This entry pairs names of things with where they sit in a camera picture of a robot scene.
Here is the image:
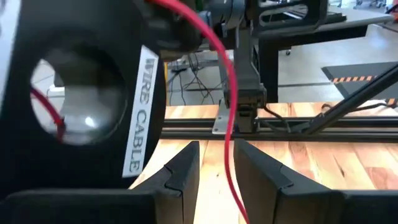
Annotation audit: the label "black desk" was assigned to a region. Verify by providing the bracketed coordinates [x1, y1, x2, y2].
[257, 6, 394, 103]

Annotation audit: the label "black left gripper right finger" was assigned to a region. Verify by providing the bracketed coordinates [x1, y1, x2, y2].
[233, 138, 398, 224]

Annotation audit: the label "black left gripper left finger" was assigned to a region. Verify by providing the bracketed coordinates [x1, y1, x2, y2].
[0, 140, 201, 224]

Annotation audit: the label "red wire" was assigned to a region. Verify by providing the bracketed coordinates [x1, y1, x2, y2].
[29, 0, 251, 224]

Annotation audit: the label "black hazard-striped ramp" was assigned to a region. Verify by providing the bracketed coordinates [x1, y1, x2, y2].
[321, 61, 398, 101]

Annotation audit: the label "black floor cables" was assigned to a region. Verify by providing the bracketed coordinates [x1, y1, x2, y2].
[167, 52, 226, 106]

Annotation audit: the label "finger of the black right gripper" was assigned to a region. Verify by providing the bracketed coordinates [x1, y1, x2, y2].
[135, 0, 203, 62]

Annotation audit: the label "black table frame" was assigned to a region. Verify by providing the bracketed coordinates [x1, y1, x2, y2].
[160, 63, 398, 144]

